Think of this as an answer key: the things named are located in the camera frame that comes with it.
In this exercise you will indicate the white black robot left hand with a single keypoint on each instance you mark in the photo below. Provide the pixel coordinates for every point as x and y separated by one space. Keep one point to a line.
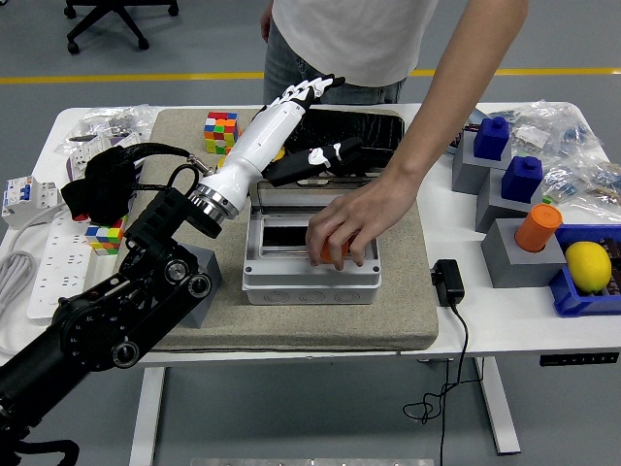
262 141

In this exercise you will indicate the orange cylinder battery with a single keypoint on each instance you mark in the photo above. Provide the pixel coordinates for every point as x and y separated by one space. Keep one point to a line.
332 252
537 228

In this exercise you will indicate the person's left hand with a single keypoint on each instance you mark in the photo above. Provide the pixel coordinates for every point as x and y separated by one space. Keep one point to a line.
359 218

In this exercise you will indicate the person's right hand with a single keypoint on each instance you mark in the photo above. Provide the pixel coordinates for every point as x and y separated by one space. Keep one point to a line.
267 24

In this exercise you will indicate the large colourful puzzle cube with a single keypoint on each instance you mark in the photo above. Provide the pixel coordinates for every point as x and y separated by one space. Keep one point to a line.
218 132

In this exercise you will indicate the person's left forearm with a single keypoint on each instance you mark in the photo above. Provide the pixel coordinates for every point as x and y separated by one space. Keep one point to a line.
451 97

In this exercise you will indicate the grey holder block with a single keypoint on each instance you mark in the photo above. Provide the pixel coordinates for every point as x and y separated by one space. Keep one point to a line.
468 175
492 213
207 291
509 267

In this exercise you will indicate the grey-brown mat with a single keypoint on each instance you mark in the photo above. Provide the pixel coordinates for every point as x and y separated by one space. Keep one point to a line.
398 315

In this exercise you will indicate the blue plastic block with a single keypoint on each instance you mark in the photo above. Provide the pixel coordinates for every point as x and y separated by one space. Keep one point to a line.
521 182
491 141

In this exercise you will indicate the yellow lemon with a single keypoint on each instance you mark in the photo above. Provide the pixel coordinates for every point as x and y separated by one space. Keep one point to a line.
588 267

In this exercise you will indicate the black power adapter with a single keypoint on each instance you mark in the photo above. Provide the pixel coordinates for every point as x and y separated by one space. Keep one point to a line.
448 281

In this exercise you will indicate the white circuit breaker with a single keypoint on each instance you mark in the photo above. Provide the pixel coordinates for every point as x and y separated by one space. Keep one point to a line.
24 199

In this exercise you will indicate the clear bag of parts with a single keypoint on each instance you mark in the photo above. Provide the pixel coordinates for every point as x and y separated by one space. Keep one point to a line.
548 121
116 121
582 179

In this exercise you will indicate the grey electrical box clear lid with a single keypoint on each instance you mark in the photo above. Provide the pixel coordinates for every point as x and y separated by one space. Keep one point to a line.
310 291

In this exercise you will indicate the black office chair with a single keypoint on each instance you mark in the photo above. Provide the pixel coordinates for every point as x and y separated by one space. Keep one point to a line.
104 19

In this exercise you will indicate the black cloth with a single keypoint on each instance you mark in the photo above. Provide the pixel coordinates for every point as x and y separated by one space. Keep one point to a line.
97 194

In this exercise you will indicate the black table control panel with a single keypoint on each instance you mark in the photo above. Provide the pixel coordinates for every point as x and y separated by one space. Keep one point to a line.
579 359

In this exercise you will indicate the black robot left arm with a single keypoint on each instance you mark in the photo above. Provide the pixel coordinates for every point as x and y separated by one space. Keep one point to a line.
121 310

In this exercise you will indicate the white power strip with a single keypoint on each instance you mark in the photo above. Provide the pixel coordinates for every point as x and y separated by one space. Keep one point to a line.
58 262

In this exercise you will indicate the small colourful puzzle cube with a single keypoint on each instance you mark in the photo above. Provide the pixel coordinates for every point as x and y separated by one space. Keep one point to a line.
107 238

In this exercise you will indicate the white wall socket purple edge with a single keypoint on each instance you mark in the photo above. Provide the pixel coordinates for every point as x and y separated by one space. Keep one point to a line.
80 157

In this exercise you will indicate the white table leg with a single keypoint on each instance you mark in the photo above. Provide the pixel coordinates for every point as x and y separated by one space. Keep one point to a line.
148 412
500 412

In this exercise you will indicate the blue storage bin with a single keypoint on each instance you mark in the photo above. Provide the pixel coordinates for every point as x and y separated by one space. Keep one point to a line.
567 296

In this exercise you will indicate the dark packets in bin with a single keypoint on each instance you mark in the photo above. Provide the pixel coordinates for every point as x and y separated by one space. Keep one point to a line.
615 257

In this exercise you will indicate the black plastic enclosure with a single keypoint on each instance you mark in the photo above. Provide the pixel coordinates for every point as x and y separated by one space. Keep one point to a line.
378 131

